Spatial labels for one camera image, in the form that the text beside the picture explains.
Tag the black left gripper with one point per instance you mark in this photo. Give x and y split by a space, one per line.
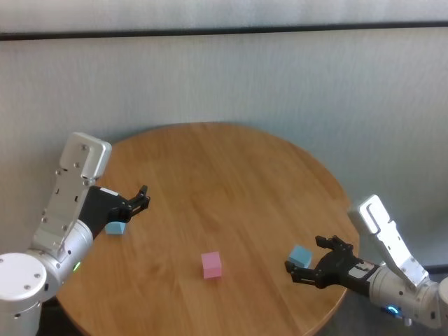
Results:
99 210

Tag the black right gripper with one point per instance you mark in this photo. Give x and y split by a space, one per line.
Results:
341 271

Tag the blue foam cube block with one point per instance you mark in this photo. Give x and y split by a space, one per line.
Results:
300 255
115 229

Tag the pink foam cube block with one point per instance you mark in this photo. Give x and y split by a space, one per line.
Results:
211 266

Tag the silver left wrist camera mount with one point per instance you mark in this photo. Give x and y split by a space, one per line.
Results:
70 182

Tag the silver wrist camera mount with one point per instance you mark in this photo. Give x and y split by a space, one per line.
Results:
70 182
388 238

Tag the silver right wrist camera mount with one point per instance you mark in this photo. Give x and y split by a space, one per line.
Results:
388 238

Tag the black wall rail strip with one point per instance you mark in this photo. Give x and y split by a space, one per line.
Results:
224 29

